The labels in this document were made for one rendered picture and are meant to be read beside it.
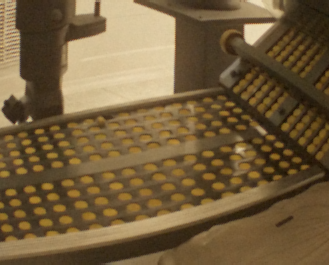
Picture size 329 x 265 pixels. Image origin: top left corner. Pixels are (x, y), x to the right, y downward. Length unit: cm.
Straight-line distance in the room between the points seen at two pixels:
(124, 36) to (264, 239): 280
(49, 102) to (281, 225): 44
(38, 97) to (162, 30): 252
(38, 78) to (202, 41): 54
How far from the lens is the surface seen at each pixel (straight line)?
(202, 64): 119
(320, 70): 59
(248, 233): 36
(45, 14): 67
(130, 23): 311
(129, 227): 40
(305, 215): 39
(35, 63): 70
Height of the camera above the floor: 120
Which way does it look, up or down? 27 degrees down
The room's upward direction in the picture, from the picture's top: 1 degrees clockwise
